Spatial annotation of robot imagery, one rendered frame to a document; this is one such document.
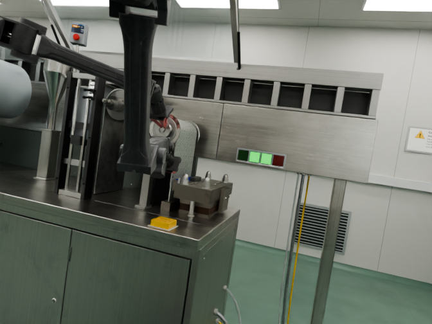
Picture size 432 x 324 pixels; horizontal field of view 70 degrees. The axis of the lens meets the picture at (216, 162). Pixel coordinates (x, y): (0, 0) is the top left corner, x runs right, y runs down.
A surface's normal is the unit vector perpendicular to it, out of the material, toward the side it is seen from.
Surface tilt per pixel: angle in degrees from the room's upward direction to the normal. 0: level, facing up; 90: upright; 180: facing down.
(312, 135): 90
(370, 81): 90
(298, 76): 90
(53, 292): 90
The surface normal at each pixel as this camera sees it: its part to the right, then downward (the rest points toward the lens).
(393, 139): -0.28, 0.01
